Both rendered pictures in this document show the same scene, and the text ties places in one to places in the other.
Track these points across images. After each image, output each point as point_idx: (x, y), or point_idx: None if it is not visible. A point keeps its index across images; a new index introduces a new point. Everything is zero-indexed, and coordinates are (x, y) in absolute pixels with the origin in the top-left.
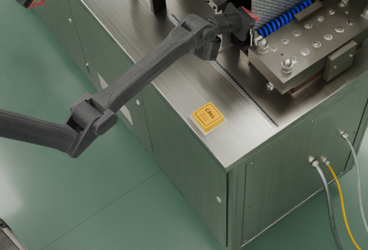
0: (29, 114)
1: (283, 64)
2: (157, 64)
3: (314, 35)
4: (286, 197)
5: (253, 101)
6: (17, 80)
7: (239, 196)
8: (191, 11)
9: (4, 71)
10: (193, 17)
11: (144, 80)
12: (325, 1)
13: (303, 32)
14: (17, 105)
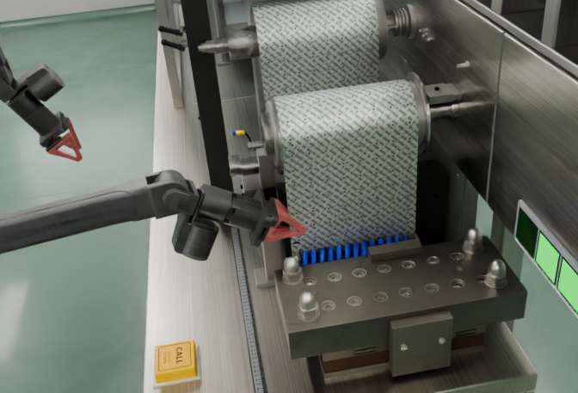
0: (126, 357)
1: (299, 302)
2: (70, 211)
3: (385, 283)
4: None
5: (260, 365)
6: (140, 317)
7: None
8: None
9: (135, 304)
10: (171, 172)
11: (40, 228)
12: (433, 246)
13: (370, 274)
14: (121, 343)
